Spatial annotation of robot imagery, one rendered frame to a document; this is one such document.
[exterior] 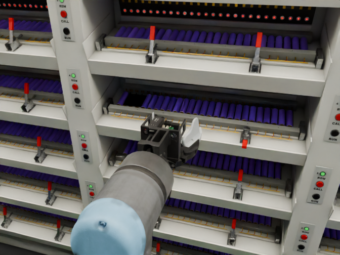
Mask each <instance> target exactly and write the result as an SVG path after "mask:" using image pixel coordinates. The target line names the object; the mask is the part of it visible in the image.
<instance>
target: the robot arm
mask: <svg viewBox="0 0 340 255"><path fill-rule="evenodd" d="M147 121H148V126H146V125H145V124H146V122H147ZM182 127H183V131H182V133H181V129H182ZM185 130H186V119H184V120H183V122H182V124H181V126H180V124H179V123H173V122H172V121H168V120H165V121H164V117H163V116H162V117H161V116H155V117H154V112H153V113H152V114H150V115H149V116H148V117H147V119H146V120H145V121H144V122H143V123H142V125H141V140H140V141H139V142H138V151H137V152H133V153H131V154H129V155H128V156H127V157H126V158H125V159H124V160H123V162H122V163H121V164H120V166H119V167H118V168H117V170H116V171H115V172H114V173H113V175H112V176H111V177H110V178H109V180H108V181H107V182H106V184H105V185H104V186H103V187H102V189H101V190H100V191H99V193H98V194H97V195H96V197H95V198H94V199H93V201H92V202H91V203H90V204H89V205H87V206H86V207H85V208H84V210H83V211H82V212H81V214H80V215H79V217H78V219H77V222H76V224H75V225H74V227H73V229H72V232H71V236H70V244H71V249H72V252H73V254H74V255H151V251H152V235H153V230H154V226H155V224H156V222H157V219H158V217H159V215H160V213H161V210H162V208H163V206H164V204H165V202H166V200H167V199H168V200H169V199H170V196H171V191H172V187H173V183H174V175H173V172H172V169H171V168H176V167H178V166H181V165H182V162H183V163H186V161H188V160H189V159H191V158H193V157H194V156H195V155H196V153H197V150H198V147H199V144H200V140H201V136H202V129H201V127H199V121H198V118H197V117H196V118H194V119H193V121H192V124H191V127H190V130H189V132H188V133H186V134H185V135H184V137H183V139H182V140H181V138H182V136H183V134H184V132H185Z"/></svg>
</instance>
